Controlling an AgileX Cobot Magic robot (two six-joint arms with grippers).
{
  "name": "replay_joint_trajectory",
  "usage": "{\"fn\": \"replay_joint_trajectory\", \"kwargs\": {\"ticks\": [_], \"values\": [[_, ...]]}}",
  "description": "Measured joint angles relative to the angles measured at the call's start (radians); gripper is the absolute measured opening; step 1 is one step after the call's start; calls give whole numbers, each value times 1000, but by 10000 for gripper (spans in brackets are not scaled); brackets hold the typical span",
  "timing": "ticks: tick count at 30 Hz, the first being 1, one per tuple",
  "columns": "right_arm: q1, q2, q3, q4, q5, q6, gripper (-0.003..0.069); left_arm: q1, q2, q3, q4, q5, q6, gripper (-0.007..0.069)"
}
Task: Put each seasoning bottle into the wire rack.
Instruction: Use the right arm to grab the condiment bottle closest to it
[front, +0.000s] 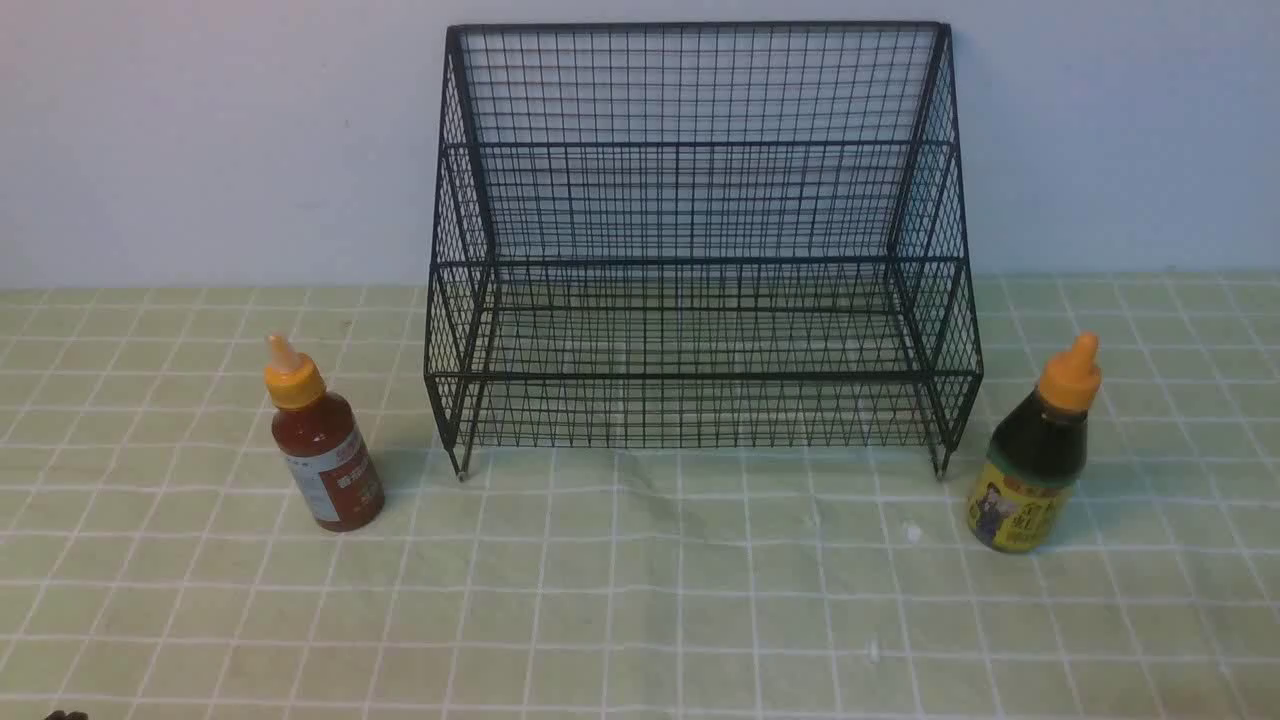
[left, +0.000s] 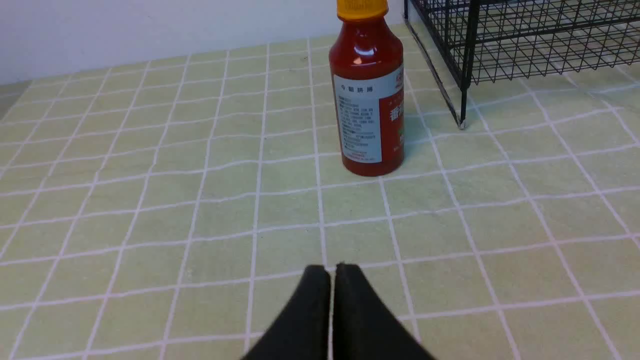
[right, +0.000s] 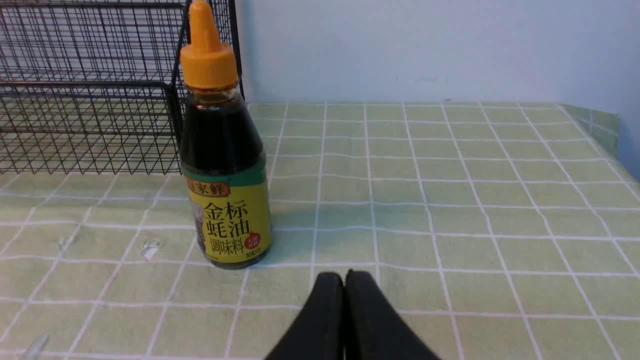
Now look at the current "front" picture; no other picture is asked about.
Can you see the red sauce bottle yellow cap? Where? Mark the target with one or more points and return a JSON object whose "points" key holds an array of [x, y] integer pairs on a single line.
{"points": [[324, 450]]}

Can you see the dark soy sauce bottle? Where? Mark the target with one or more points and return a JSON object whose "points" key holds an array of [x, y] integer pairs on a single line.
{"points": [[1036, 454]]}

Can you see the green checkered tablecloth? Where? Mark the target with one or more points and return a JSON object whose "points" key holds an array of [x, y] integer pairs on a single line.
{"points": [[160, 563]]}

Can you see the black wire mesh shelf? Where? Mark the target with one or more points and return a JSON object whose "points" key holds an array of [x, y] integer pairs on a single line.
{"points": [[736, 234]]}

